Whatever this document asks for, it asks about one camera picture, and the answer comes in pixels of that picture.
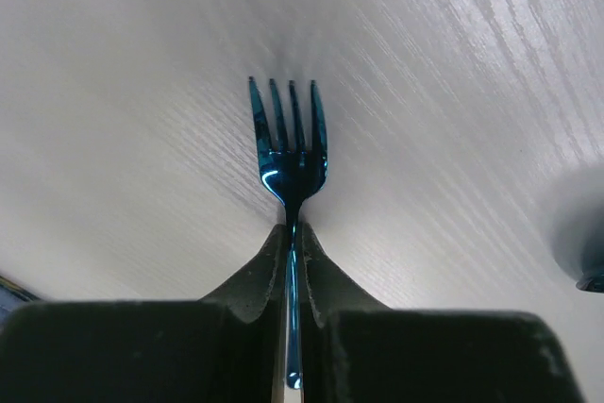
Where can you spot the blue metal spoon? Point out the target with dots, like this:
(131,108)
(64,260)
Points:
(591,279)

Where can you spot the blue metal fork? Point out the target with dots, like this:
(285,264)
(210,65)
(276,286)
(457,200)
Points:
(292,174)

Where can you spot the blue cloth placemat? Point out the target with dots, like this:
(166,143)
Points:
(12,297)

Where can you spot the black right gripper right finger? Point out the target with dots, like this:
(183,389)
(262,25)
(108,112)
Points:
(355,349)

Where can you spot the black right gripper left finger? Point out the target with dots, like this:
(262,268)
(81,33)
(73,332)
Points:
(226,346)

